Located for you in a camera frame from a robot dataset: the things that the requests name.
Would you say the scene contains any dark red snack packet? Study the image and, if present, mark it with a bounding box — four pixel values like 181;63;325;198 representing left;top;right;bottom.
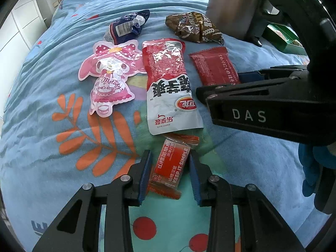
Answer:
189;47;240;86

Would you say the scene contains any orange hawthorn snack packet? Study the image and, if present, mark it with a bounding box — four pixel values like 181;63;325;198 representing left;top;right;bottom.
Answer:
147;133;200;200

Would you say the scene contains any blue gloved hand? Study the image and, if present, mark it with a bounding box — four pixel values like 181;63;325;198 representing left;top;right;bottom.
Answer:
298;143;336;197

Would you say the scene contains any red and white snack pouch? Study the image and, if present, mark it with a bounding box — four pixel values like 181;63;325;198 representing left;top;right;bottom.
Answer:
142;38;203;135

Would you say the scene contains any green box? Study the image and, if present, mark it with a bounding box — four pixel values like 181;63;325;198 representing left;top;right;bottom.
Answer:
262;23;307;55

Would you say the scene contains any brown snack packet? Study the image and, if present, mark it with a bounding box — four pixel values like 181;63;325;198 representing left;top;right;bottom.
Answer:
165;11;224;46

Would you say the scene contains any black and bronze bin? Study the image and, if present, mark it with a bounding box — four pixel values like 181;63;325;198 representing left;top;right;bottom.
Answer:
206;0;281;47

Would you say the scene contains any pink My Melody snack bag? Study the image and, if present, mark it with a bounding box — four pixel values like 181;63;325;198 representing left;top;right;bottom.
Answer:
78;40;146;118

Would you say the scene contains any dark blue snack packet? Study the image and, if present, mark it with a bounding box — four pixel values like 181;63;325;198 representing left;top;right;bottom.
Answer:
103;10;150;45

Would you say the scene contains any white wardrobe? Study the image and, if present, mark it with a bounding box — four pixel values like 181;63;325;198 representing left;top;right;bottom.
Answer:
0;0;47;115

